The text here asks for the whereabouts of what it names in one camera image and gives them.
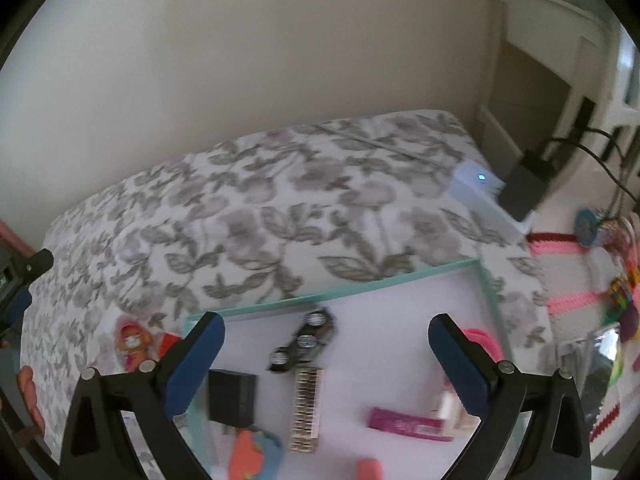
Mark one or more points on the black wall adapter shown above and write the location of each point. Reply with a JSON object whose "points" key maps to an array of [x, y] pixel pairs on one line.
{"points": [[526, 185]]}

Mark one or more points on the teal rimmed white tray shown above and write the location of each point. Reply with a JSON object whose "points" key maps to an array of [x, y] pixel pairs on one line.
{"points": [[379, 358]]}

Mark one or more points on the black toy car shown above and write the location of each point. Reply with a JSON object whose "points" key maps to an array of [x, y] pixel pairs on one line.
{"points": [[311, 338]]}

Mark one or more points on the magenta lip balm tube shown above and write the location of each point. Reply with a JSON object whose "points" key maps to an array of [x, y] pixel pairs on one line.
{"points": [[411, 426]]}

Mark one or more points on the gold black patterned bar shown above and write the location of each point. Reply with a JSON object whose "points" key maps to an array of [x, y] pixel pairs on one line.
{"points": [[305, 425]]}

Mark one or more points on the colourful toy pile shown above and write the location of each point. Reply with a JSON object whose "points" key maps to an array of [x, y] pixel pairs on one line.
{"points": [[612, 260]]}

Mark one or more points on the brown pup toy figure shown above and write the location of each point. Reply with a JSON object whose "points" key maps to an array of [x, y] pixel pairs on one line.
{"points": [[133, 341]]}

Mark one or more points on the black power adapter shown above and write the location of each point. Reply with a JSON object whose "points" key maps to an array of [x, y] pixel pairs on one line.
{"points": [[231, 398]]}

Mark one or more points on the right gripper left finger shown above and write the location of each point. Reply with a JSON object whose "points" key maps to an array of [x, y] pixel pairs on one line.
{"points": [[96, 443]]}

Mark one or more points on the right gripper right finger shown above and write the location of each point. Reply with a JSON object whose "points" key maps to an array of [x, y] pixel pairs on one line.
{"points": [[556, 441]]}

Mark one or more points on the pink kids watch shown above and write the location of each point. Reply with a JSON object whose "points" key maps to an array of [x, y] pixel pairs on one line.
{"points": [[486, 341]]}

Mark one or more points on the red white glue stick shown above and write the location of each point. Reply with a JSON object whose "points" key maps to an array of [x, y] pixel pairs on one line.
{"points": [[167, 341]]}

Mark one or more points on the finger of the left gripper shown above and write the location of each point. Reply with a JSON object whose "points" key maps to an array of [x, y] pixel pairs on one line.
{"points": [[17, 275]]}

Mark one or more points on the white router box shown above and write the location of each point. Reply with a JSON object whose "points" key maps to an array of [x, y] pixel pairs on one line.
{"points": [[477, 188]]}

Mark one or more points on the grey floral blanket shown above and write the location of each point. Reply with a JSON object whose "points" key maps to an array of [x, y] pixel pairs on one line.
{"points": [[275, 215]]}

